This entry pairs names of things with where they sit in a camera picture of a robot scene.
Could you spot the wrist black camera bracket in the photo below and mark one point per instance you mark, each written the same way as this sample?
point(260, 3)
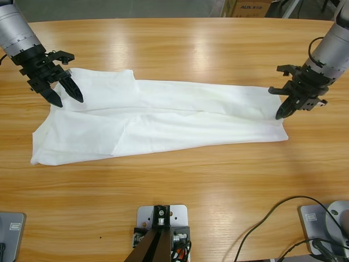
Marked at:
point(285, 69)
point(64, 56)

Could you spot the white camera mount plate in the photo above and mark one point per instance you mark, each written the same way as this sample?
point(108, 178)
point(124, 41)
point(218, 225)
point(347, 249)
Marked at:
point(180, 215)

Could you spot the white t-shirt with black logo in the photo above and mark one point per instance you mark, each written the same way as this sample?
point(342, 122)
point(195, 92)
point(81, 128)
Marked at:
point(163, 122)

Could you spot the arm grey base plate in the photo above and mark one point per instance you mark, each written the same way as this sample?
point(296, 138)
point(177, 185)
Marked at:
point(11, 245)
point(310, 229)

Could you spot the black corner bracket with bolt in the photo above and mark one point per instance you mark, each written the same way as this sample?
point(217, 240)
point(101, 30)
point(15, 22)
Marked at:
point(186, 233)
point(137, 238)

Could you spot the AUX cardboard box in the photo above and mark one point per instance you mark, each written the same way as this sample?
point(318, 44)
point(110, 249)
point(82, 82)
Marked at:
point(251, 11)

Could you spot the black metal frame leg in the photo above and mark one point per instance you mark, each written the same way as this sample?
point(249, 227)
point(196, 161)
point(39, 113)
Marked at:
point(328, 9)

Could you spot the grey metal frame leg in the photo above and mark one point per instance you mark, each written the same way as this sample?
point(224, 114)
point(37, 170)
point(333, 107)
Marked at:
point(293, 8)

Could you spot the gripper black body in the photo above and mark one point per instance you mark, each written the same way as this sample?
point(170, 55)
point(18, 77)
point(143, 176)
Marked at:
point(308, 87)
point(39, 69)

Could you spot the patterned cardboard box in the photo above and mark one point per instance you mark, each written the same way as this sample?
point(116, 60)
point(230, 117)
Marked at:
point(227, 9)

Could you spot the dark camera post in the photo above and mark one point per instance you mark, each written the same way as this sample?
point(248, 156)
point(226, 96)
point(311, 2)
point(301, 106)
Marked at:
point(158, 245)

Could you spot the black plug at base plate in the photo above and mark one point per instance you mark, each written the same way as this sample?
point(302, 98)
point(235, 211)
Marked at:
point(2, 248)

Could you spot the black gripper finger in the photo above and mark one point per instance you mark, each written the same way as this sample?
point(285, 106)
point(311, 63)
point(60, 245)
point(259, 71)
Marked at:
point(71, 90)
point(51, 97)
point(286, 109)

